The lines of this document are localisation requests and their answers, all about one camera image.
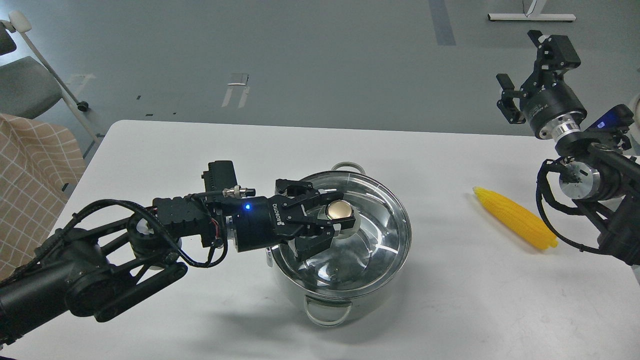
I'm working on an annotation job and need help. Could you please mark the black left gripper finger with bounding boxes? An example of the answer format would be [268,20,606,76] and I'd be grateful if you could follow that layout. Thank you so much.
[282,222,336,259]
[274,178,345,221]

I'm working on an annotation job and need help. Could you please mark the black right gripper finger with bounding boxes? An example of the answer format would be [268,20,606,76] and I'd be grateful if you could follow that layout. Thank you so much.
[496,73,526,125]
[519,29,582,96]

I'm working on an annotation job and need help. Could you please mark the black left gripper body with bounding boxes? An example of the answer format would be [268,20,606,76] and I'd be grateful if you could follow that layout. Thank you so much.
[229,196,284,253]

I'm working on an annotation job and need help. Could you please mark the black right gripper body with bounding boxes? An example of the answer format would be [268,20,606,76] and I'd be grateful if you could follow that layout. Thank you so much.
[519,82,587,140]

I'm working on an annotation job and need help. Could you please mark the glass pot lid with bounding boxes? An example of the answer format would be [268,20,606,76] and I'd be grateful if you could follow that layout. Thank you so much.
[271,170,412,301]

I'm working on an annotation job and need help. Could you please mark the yellow toy corn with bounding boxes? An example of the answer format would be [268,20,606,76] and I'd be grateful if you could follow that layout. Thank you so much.
[472,186,558,251]

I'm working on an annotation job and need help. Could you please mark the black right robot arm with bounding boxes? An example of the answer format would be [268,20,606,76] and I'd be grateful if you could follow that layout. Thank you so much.
[496,30,640,267]

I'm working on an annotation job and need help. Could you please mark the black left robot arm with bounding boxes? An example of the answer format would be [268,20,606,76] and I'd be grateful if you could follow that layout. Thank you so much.
[0,161,357,346]

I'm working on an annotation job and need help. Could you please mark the stainless steel pot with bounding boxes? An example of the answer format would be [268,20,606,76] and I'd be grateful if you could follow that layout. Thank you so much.
[266,161,412,327]

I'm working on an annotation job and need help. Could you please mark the white desk foot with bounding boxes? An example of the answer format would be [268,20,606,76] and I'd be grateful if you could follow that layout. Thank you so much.
[486,0,577,23]

